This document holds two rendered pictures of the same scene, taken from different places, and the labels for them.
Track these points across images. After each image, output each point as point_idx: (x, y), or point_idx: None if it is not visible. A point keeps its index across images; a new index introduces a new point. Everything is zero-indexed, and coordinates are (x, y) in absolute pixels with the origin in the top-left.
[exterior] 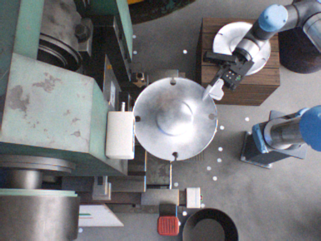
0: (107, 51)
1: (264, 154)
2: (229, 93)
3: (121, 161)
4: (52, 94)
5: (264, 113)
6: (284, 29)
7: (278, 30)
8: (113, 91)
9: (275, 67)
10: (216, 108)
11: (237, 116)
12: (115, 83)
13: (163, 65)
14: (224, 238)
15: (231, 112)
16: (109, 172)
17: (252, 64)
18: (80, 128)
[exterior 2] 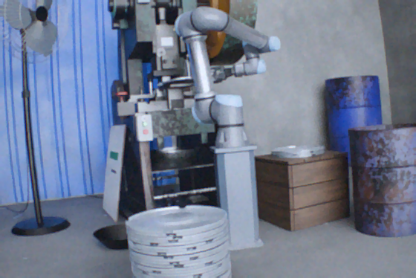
0: None
1: (215, 182)
2: (267, 186)
3: (140, 24)
4: None
5: (285, 235)
6: (251, 47)
7: (247, 47)
8: (169, 41)
9: (302, 158)
10: (261, 222)
11: (265, 229)
12: (175, 47)
13: None
14: (124, 249)
15: (266, 227)
16: (135, 26)
17: (231, 67)
18: None
